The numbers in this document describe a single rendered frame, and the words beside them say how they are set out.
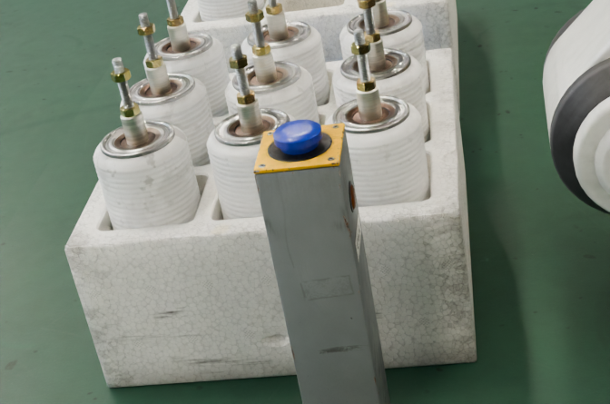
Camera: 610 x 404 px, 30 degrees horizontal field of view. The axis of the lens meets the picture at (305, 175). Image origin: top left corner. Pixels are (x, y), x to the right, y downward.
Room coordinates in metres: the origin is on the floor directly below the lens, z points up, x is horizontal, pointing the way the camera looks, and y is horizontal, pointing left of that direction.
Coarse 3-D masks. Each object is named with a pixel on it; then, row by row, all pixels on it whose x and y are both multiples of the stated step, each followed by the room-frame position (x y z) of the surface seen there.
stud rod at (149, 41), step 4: (140, 16) 1.15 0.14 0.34; (144, 16) 1.15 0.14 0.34; (140, 20) 1.15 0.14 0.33; (144, 20) 1.15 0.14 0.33; (148, 20) 1.15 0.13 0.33; (144, 24) 1.15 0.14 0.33; (148, 24) 1.15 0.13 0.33; (144, 36) 1.15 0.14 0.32; (148, 36) 1.15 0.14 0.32; (144, 40) 1.15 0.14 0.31; (148, 40) 1.15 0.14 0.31; (152, 40) 1.15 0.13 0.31; (148, 44) 1.15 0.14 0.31; (152, 44) 1.15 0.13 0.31; (148, 48) 1.15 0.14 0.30; (152, 48) 1.15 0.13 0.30; (148, 52) 1.15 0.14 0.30; (152, 52) 1.15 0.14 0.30; (148, 56) 1.15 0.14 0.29; (152, 56) 1.15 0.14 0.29; (156, 56) 1.15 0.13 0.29
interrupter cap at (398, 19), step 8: (360, 16) 1.25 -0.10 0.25; (392, 16) 1.24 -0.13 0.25; (400, 16) 1.23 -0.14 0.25; (408, 16) 1.22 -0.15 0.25; (352, 24) 1.24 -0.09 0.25; (360, 24) 1.23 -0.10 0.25; (392, 24) 1.22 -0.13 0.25; (400, 24) 1.21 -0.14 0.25; (408, 24) 1.20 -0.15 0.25; (352, 32) 1.21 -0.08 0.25; (384, 32) 1.19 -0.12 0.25; (392, 32) 1.19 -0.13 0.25
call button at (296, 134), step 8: (296, 120) 0.85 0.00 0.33; (304, 120) 0.85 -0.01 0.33; (280, 128) 0.84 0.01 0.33; (288, 128) 0.84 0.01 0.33; (296, 128) 0.83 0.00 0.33; (304, 128) 0.83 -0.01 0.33; (312, 128) 0.83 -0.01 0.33; (320, 128) 0.83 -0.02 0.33; (280, 136) 0.83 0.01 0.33; (288, 136) 0.82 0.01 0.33; (296, 136) 0.82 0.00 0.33; (304, 136) 0.82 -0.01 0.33; (312, 136) 0.82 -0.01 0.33; (320, 136) 0.82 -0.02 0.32; (280, 144) 0.82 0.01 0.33; (288, 144) 0.82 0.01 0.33; (296, 144) 0.81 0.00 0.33; (304, 144) 0.81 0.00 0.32; (312, 144) 0.82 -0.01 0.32; (288, 152) 0.82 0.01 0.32; (296, 152) 0.82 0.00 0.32; (304, 152) 0.82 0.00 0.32
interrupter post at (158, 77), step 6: (162, 66) 1.15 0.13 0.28; (150, 72) 1.14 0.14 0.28; (156, 72) 1.14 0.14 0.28; (162, 72) 1.14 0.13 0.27; (150, 78) 1.15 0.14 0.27; (156, 78) 1.14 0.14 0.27; (162, 78) 1.14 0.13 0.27; (168, 78) 1.15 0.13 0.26; (150, 84) 1.15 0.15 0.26; (156, 84) 1.14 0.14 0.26; (162, 84) 1.14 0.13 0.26; (168, 84) 1.15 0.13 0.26; (156, 90) 1.14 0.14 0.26; (162, 90) 1.14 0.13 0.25; (168, 90) 1.15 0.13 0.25
